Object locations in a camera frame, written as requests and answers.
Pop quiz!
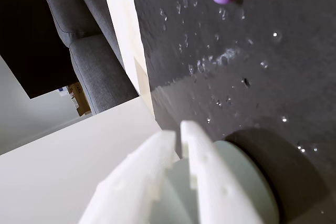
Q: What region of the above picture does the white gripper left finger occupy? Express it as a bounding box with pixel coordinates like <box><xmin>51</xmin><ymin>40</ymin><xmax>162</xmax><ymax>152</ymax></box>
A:
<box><xmin>78</xmin><ymin>130</ymin><xmax>176</xmax><ymax>224</ymax></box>

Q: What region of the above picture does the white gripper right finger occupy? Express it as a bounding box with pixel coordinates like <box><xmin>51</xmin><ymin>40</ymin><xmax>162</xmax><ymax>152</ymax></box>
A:
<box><xmin>180</xmin><ymin>121</ymin><xmax>264</xmax><ymax>224</ymax></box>

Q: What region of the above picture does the cardboard box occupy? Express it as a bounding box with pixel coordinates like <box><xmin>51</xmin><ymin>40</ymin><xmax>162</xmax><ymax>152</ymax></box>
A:
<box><xmin>67</xmin><ymin>82</ymin><xmax>92</xmax><ymax>116</ymax></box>

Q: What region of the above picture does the grey fabric sofa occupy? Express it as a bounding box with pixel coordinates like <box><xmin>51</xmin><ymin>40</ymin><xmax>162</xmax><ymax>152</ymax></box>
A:
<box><xmin>38</xmin><ymin>0</ymin><xmax>140</xmax><ymax>114</ymax></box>

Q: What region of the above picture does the black table mat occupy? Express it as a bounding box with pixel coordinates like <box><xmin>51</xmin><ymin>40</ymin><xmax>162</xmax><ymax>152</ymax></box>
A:
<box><xmin>128</xmin><ymin>0</ymin><xmax>336</xmax><ymax>224</ymax></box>

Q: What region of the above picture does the black cabinet panel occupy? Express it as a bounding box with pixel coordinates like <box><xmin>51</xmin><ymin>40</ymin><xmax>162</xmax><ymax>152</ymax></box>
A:
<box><xmin>0</xmin><ymin>0</ymin><xmax>79</xmax><ymax>100</ymax></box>

